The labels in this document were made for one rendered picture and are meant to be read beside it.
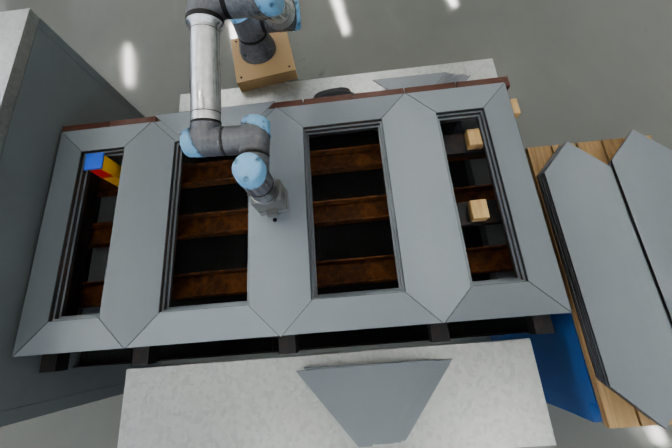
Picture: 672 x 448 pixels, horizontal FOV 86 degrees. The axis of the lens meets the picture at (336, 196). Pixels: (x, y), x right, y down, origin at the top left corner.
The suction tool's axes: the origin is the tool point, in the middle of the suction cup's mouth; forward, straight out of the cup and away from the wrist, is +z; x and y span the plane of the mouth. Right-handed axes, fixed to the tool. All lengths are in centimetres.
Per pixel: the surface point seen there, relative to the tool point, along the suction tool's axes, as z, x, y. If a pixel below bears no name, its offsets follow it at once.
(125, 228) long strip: -0.2, 1.1, -49.0
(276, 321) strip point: -0.3, -33.1, -2.9
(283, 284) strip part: -0.3, -23.3, -0.2
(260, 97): 18, 56, -7
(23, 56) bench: -17, 61, -78
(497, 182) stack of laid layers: 2, -2, 68
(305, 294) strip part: -0.3, -26.9, 5.9
